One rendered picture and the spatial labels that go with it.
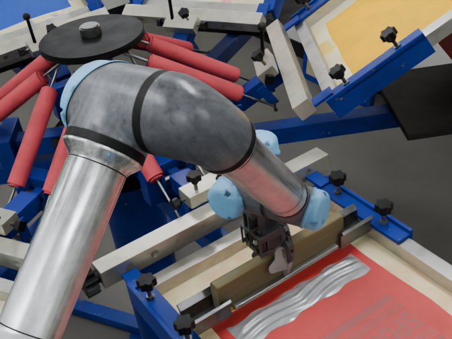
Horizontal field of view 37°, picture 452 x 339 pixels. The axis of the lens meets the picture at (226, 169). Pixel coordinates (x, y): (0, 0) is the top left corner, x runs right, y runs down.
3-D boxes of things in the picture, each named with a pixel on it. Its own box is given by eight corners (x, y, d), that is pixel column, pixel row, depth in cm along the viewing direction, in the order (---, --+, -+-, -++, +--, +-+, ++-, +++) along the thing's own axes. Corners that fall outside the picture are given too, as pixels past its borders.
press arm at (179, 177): (224, 209, 173) (222, 194, 170) (206, 219, 171) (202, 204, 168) (190, 181, 186) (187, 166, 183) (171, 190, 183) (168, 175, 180)
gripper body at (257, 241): (241, 243, 147) (235, 200, 140) (272, 227, 151) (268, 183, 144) (262, 261, 142) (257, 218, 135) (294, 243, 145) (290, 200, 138)
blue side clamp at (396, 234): (411, 251, 160) (413, 229, 156) (397, 261, 158) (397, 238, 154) (327, 196, 181) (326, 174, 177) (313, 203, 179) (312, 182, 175)
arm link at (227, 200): (253, 198, 118) (282, 164, 125) (200, 183, 123) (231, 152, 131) (257, 232, 122) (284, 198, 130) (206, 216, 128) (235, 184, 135)
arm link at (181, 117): (233, 67, 81) (340, 188, 123) (161, 55, 86) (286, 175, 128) (200, 155, 79) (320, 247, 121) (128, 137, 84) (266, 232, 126)
